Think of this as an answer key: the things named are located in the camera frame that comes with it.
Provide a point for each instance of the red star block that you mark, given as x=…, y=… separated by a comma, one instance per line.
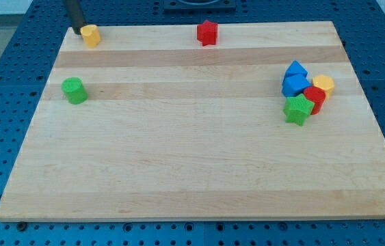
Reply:
x=207, y=32

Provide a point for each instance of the yellow heart block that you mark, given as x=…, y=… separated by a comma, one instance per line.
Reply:
x=91, y=35

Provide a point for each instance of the blue triangular prism block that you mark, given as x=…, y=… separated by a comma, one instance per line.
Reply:
x=294, y=69

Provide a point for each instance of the green cylinder block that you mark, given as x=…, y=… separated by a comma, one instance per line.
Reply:
x=74, y=90

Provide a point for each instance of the yellow hexagon block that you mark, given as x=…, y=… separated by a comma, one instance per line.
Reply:
x=325, y=83

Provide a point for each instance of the wooden board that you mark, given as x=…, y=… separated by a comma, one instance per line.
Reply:
x=176, y=131

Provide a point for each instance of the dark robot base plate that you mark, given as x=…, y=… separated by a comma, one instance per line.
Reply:
x=183, y=5

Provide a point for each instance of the green star block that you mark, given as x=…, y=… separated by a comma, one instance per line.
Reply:
x=297, y=109

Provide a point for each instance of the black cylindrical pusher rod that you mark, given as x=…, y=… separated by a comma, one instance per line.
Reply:
x=75, y=15

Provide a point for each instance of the blue cube block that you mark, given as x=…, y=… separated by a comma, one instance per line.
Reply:
x=294, y=85

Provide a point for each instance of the red cylinder block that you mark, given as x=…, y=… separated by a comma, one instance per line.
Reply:
x=317, y=96

